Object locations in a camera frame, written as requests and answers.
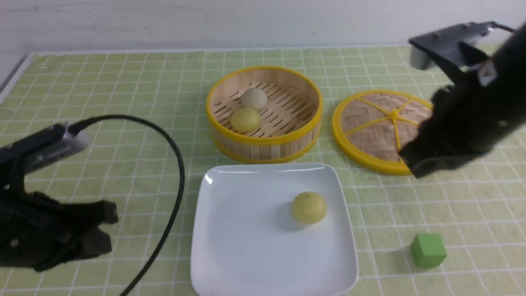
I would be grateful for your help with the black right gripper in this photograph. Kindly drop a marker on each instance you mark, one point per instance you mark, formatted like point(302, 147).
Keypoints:
point(469, 118)

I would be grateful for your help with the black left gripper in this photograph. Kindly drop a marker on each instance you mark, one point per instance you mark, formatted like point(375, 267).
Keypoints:
point(41, 233)

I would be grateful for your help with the yellow steamed bun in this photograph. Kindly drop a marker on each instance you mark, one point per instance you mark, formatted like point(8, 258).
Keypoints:
point(309, 207)
point(245, 120)

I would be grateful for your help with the white steamed bun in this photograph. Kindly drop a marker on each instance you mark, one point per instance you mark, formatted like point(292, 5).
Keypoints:
point(254, 98)

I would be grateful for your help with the white square plate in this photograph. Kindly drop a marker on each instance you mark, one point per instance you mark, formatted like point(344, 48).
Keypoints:
point(245, 242)

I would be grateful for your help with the woven bamboo steamer lid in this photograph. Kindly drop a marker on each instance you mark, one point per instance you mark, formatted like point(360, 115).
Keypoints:
point(372, 126)

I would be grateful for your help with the green checkered tablecloth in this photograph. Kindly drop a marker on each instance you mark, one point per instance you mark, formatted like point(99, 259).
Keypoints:
point(478, 211)

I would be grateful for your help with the green cube block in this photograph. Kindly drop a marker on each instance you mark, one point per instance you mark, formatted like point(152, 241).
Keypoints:
point(428, 250)

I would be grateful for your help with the bamboo steamer basket yellow rim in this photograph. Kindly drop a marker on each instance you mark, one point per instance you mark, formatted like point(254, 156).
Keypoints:
point(290, 122)

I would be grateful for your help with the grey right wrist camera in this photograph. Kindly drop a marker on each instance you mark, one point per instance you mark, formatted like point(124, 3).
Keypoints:
point(451, 48)

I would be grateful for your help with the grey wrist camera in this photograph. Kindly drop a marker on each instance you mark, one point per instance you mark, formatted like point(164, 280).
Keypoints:
point(451, 48)
point(43, 148)

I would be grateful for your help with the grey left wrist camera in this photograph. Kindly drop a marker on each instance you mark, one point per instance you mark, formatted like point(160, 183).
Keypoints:
point(43, 148)

